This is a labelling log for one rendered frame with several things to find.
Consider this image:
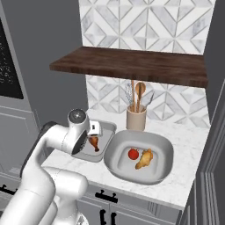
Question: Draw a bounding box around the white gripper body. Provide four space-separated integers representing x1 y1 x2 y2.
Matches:
87 132 102 139

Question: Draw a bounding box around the dark brown chicken drumstick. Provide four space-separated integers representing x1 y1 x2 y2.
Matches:
88 136 101 153

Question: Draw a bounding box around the small grey rectangular tupperware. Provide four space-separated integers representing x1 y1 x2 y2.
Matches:
71 119 118 163

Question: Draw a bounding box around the red tomato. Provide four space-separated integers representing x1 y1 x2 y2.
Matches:
127 148 140 161

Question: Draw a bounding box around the golden chicken drumstick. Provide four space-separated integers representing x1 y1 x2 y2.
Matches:
134 148 154 171

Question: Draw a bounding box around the large grey rounded tupperware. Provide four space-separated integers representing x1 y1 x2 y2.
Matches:
103 129 175 185

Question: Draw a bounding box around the beige utensil pot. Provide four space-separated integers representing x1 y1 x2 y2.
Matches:
126 105 148 132

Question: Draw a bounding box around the wooden spoon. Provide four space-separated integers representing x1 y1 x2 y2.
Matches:
134 81 147 113

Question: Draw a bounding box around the grey cupboard door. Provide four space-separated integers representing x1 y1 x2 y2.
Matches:
109 203 178 225
75 198 112 225

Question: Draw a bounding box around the dark wooden shelf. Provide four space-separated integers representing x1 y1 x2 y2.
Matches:
48 46 209 89

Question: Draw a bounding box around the grey drawer front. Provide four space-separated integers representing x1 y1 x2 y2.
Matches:
84 184 183 219

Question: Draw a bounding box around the tall grey cabinet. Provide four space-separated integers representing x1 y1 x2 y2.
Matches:
178 78 225 225

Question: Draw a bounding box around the grey wire whisk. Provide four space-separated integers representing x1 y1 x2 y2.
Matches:
124 83 134 111

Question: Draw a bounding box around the wooden spatula handle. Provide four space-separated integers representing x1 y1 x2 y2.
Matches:
130 79 136 113

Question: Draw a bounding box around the black drawer handle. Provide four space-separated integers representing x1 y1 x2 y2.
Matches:
0 184 18 196
94 189 119 204

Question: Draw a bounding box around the black cupboard door handle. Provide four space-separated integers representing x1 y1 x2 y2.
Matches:
110 212 118 225
99 208 107 225

